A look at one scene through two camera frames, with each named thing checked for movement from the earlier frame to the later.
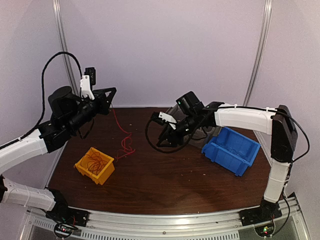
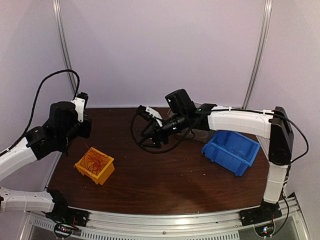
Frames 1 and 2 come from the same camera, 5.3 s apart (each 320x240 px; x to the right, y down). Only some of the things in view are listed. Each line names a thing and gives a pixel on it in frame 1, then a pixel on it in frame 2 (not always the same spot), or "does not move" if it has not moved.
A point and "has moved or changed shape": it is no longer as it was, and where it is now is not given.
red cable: (96, 163) does not move
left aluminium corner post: (64, 43) does not move
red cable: (131, 150) has moved or changed shape
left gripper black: (104, 102) to (85, 132)
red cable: (92, 160) does not move
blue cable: (235, 151) does not move
